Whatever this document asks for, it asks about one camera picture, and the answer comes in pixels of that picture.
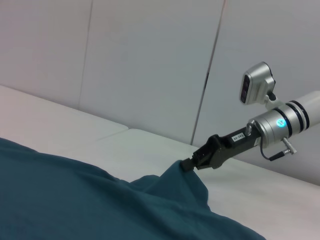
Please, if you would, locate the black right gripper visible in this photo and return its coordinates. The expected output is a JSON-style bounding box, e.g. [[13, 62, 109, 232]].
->
[[181, 125, 263, 172]]

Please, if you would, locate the teal blue shirt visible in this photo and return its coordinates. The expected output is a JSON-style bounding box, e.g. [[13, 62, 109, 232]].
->
[[0, 137, 267, 240]]

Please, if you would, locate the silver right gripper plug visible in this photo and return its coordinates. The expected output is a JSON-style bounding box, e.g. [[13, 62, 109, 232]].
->
[[245, 120, 256, 136]]

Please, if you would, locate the right arm connector cable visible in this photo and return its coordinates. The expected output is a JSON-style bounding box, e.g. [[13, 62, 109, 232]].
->
[[258, 136, 299, 161]]

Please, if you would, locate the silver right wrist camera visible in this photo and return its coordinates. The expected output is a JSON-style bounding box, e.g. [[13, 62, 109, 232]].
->
[[239, 61, 285, 111]]

